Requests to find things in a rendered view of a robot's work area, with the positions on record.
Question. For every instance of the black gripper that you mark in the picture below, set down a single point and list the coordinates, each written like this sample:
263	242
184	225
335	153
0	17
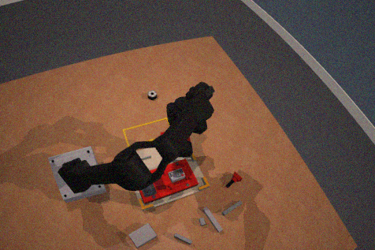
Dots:
186	150

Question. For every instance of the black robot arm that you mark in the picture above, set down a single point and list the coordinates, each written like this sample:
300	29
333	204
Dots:
127	169

